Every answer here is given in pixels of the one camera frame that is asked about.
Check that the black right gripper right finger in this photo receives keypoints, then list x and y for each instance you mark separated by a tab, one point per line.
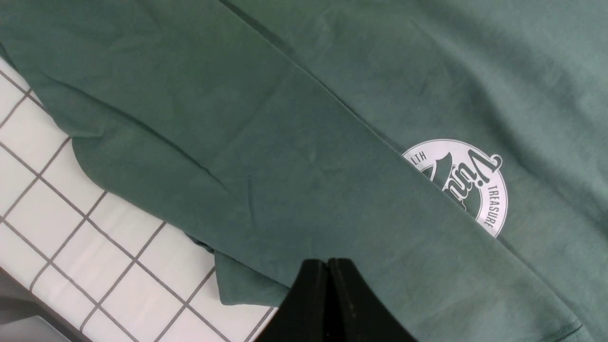
353	312

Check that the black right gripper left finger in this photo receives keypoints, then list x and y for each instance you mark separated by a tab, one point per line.
300	317

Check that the green long-sleeve top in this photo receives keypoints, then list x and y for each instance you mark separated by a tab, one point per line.
455	150

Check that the white grid-pattern tablecloth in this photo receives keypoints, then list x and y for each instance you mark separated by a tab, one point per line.
115	273

